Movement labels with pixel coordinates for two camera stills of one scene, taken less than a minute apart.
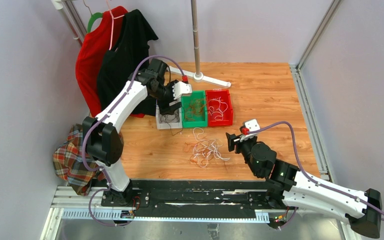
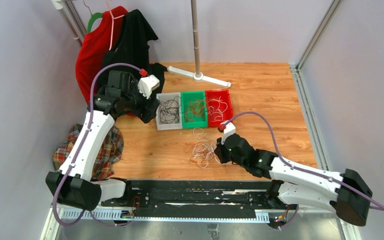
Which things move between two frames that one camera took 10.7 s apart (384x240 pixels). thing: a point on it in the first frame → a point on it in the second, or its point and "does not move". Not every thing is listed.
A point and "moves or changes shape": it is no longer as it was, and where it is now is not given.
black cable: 183,121 moves or changes shape
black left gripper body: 166,97 → 139,107
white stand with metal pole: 197,76 does not move
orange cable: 195,109 does not move
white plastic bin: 171,121 does not move
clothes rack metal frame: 74,21 does not move
